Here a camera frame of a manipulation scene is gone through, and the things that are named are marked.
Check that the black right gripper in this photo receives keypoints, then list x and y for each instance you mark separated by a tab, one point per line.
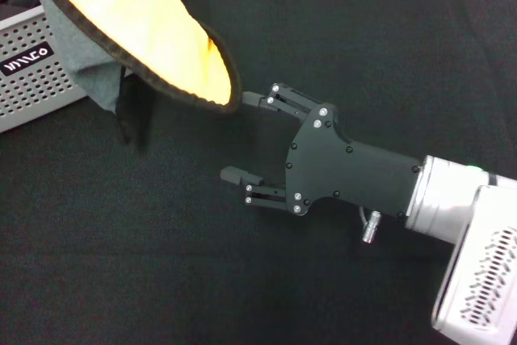
343	171

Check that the black tablecloth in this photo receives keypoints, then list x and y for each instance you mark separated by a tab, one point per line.
121	260

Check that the yellow and grey towel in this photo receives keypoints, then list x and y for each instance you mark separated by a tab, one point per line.
133	18

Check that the grey perforated storage box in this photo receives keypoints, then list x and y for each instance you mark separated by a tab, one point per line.
32	90

